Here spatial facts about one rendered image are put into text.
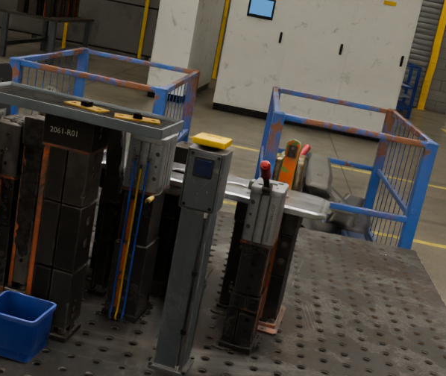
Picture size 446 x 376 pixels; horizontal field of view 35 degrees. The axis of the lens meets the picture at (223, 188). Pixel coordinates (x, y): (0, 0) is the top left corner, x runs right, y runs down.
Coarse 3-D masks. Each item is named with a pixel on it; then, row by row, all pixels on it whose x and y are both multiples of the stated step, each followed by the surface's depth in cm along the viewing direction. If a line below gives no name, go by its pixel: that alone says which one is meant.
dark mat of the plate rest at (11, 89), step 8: (0, 88) 135; (8, 88) 136; (16, 88) 138; (24, 88) 140; (24, 96) 131; (32, 96) 133; (40, 96) 134; (48, 96) 136; (56, 96) 137; (56, 104) 129; (64, 104) 131; (96, 104) 137; (88, 112) 128; (112, 112) 132; (120, 112) 134; (128, 112) 136; (128, 120) 128; (160, 120) 134; (160, 128) 126
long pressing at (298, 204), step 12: (180, 168) 168; (180, 180) 156; (228, 180) 166; (240, 180) 168; (228, 192) 154; (240, 192) 156; (288, 192) 165; (300, 192) 167; (288, 204) 154; (300, 204) 156; (312, 204) 158; (324, 204) 162; (300, 216) 151; (312, 216) 151; (324, 216) 153
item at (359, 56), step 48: (240, 0) 911; (288, 0) 907; (336, 0) 903; (384, 0) 898; (240, 48) 926; (288, 48) 922; (336, 48) 917; (384, 48) 913; (240, 96) 941; (288, 96) 937; (336, 96) 933; (384, 96) 928
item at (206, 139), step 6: (198, 138) 124; (204, 138) 125; (210, 138) 126; (216, 138) 127; (222, 138) 128; (228, 138) 129; (204, 144) 124; (210, 144) 124; (216, 144) 124; (222, 144) 124; (228, 144) 126
